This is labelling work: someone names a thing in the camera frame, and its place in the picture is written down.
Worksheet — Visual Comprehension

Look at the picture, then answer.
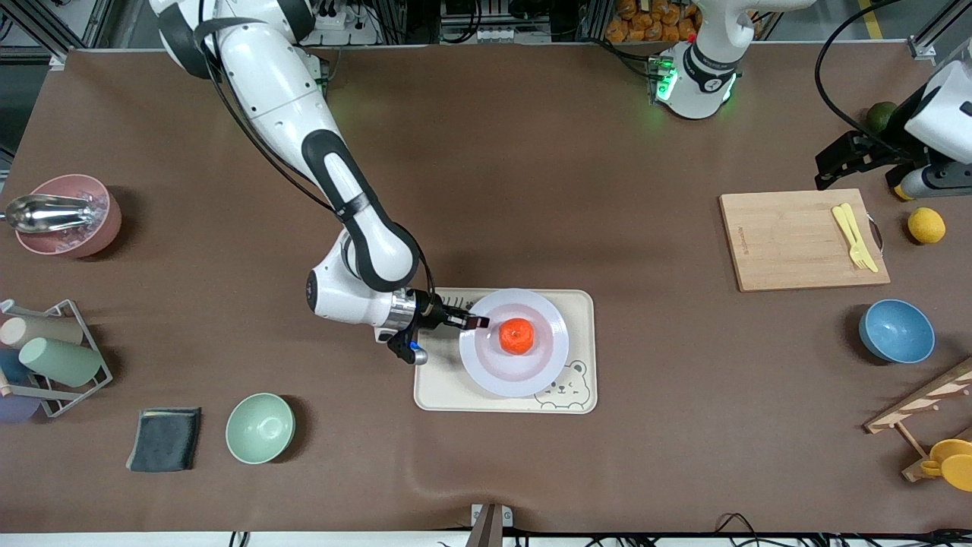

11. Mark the orange mandarin fruit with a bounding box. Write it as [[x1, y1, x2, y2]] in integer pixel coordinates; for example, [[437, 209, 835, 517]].
[[499, 318, 537, 356]]

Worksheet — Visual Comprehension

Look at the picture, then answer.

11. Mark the lavender round plate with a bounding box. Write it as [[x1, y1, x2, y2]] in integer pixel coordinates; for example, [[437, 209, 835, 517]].
[[459, 289, 570, 398]]

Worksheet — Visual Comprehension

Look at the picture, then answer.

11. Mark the green lime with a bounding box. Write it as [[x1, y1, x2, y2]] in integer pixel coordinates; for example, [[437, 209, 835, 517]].
[[866, 101, 899, 134]]

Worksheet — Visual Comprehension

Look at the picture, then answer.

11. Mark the yellow plastic fork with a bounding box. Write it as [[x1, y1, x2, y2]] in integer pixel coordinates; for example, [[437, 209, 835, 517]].
[[832, 205, 867, 271]]

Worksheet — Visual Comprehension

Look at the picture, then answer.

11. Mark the yellow plastic knife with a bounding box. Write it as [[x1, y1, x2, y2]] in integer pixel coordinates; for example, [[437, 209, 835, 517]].
[[840, 202, 879, 274]]

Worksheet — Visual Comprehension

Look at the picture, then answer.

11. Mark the cream bear print tray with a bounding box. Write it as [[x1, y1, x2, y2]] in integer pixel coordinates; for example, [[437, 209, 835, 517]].
[[414, 287, 598, 414]]

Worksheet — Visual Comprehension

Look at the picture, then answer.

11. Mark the bamboo cutting board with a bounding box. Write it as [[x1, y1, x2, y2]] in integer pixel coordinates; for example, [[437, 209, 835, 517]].
[[719, 188, 892, 292]]

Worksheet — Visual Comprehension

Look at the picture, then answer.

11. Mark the blue bowl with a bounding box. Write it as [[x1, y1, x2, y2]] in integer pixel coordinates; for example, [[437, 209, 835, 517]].
[[859, 299, 936, 365]]

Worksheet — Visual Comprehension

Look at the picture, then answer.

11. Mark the mint green bowl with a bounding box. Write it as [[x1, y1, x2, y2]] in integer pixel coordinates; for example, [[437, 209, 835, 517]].
[[226, 393, 295, 465]]

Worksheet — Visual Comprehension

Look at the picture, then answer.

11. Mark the pile of orange breads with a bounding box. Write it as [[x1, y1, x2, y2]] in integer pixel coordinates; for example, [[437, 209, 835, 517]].
[[605, 0, 701, 44]]

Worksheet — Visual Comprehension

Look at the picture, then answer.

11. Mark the wooden peg rack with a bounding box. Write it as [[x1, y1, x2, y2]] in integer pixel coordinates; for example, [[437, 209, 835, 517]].
[[863, 357, 972, 484]]

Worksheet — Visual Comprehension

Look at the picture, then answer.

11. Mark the white power strip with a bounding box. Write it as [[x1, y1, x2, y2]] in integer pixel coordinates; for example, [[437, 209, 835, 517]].
[[311, 0, 382, 46]]

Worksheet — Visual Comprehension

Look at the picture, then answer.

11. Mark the dark grey folded cloth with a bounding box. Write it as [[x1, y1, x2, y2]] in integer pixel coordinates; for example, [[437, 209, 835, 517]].
[[125, 407, 203, 473]]

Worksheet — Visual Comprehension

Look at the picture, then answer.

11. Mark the pink bowl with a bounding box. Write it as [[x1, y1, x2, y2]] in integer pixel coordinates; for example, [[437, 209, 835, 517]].
[[15, 175, 122, 259]]

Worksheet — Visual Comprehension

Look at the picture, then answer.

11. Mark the mint green cup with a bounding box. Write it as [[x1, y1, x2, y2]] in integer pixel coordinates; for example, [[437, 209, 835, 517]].
[[18, 337, 103, 387]]

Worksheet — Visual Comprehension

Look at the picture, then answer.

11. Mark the beige cup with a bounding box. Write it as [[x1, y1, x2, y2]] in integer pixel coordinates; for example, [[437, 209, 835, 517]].
[[0, 315, 84, 349]]

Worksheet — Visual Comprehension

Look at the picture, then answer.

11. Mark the shiny metal scoop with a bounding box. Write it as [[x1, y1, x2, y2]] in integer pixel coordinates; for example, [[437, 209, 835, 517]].
[[3, 194, 104, 234]]

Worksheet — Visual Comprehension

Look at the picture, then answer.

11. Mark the blue cup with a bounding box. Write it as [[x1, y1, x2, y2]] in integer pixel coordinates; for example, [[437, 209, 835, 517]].
[[0, 349, 32, 385]]

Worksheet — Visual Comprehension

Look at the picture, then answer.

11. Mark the purple cup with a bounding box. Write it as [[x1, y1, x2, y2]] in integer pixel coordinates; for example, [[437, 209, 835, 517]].
[[0, 394, 43, 424]]

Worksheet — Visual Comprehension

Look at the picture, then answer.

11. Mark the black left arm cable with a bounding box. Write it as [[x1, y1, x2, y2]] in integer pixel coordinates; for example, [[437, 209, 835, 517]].
[[815, 0, 912, 157]]

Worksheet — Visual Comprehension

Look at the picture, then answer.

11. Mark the metal camera mount clamp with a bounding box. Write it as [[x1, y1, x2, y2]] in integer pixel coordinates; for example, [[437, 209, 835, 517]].
[[465, 503, 515, 547]]

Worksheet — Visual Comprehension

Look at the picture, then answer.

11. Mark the yellow handled cup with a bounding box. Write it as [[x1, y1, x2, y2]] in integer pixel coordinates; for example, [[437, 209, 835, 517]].
[[920, 438, 972, 478]]

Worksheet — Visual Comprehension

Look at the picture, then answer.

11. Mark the grey wire cup rack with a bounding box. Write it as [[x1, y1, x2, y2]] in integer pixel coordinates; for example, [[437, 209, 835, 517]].
[[0, 299, 114, 419]]

